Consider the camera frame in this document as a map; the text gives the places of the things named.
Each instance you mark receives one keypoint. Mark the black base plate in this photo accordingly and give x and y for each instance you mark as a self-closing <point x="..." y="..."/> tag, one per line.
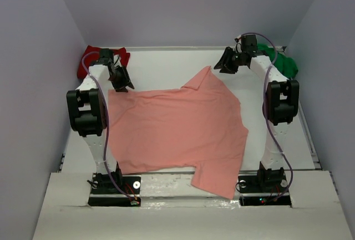
<point x="103" y="193"/>
<point x="252" y="194"/>

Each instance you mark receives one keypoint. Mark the pink t shirt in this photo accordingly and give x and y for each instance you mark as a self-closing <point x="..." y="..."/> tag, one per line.
<point x="198" y="125"/>

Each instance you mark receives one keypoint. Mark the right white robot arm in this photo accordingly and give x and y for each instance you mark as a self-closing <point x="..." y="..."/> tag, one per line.
<point x="279" y="107"/>

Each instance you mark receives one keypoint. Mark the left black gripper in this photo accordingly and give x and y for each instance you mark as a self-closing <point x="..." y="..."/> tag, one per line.
<point x="120" y="76"/>

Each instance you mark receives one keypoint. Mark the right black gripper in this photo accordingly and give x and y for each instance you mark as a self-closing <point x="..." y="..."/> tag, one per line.
<point x="232" y="60"/>

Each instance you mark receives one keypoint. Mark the crumpled green t shirt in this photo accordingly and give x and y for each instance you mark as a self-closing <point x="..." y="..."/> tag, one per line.
<point x="285" y="65"/>

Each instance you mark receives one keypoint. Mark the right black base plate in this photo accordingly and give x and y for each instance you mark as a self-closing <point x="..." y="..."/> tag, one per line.
<point x="252" y="194"/>

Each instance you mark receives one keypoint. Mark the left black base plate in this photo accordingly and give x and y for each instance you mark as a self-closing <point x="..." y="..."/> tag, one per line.
<point x="103" y="193"/>

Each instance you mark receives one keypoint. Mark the folded red t shirt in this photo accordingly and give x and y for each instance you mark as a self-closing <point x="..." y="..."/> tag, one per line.
<point x="92" y="54"/>

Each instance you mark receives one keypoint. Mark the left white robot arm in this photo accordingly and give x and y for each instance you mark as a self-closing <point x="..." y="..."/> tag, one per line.
<point x="89" y="114"/>

